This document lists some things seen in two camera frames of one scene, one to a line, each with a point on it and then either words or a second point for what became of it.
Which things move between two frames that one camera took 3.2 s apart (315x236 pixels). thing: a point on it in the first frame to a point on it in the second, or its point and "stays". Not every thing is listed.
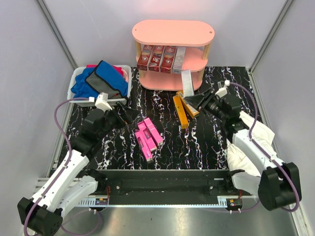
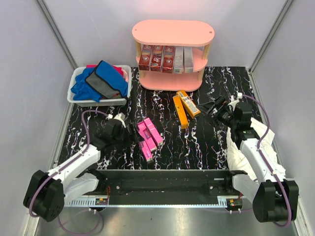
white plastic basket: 86,103 stays
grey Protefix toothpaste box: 178,61 stays
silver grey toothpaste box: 187,82 to 188,64
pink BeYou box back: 154,131 stays
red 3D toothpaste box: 157,53 stays
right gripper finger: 195,100 to 206,106
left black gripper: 129,114 to 133,138
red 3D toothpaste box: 144,57 stays
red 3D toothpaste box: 168,60 stays
